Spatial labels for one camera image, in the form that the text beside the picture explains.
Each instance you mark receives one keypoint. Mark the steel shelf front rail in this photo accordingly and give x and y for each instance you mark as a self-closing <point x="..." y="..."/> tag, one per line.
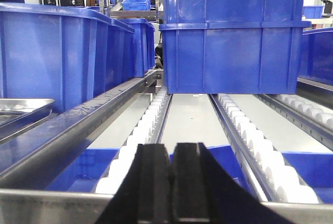
<point x="31" y="206"/>

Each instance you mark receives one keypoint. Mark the large blue bin left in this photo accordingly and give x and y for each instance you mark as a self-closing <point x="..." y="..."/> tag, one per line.
<point x="68" y="54"/>

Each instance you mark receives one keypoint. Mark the steel lane divider rail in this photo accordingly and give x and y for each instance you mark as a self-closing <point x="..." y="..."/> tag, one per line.
<point x="34" y="159"/>

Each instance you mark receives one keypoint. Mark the blue bin below shelf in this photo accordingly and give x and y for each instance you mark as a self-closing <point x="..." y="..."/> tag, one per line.
<point x="83" y="174"/>

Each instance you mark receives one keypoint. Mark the blue bin far right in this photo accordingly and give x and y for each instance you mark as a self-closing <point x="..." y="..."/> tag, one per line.
<point x="316" y="55"/>

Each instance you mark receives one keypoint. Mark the right white roller track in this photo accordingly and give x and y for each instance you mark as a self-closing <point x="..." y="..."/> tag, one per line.
<point x="312" y="120"/>

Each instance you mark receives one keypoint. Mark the middle white roller track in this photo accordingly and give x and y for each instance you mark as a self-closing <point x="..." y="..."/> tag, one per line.
<point x="271" y="176"/>

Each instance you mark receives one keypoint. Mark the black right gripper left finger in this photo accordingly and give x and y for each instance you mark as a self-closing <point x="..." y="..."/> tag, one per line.
<point x="144" y="195"/>

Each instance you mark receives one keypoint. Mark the left white roller track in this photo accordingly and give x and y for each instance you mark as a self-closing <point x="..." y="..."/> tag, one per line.
<point x="148" y="130"/>

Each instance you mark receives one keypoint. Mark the small blue bin background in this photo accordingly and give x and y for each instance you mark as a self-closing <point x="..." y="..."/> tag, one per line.
<point x="136" y="5"/>

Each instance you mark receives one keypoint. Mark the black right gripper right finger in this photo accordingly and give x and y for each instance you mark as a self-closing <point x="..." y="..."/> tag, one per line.
<point x="203" y="192"/>

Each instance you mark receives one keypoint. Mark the silver metal tray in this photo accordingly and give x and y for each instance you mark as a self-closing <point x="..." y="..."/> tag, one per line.
<point x="19" y="115"/>

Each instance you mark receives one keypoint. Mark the white roller track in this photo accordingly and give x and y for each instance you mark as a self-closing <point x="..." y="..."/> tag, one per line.
<point x="312" y="120"/>
<point x="148" y="130"/>
<point x="271" y="176"/>

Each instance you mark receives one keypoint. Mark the lower stacked blue bin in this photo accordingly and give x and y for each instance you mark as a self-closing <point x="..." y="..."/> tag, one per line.
<point x="232" y="58"/>

